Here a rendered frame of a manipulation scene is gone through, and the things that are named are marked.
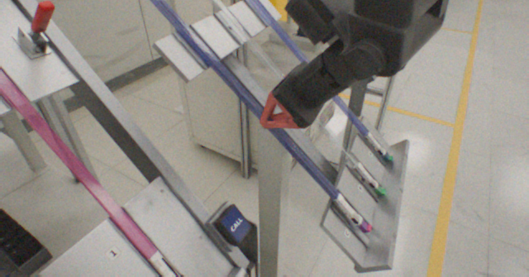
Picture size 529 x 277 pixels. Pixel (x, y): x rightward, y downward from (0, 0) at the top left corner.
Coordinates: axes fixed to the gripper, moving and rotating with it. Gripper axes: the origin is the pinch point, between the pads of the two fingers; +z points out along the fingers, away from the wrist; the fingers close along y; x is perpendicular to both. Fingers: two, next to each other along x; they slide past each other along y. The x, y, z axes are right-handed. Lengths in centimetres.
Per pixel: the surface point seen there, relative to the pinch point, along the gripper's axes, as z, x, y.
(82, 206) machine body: 50, -12, 12
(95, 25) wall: 152, -110, -106
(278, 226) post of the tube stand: 29.5, 25.2, -8.7
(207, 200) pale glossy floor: 104, 21, -43
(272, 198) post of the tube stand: 23.6, 17.5, -8.6
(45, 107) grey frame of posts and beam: 37.8, -31.4, 7.1
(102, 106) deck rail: 11.7, -18.2, 12.1
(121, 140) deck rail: 14.9, -13.1, 12.3
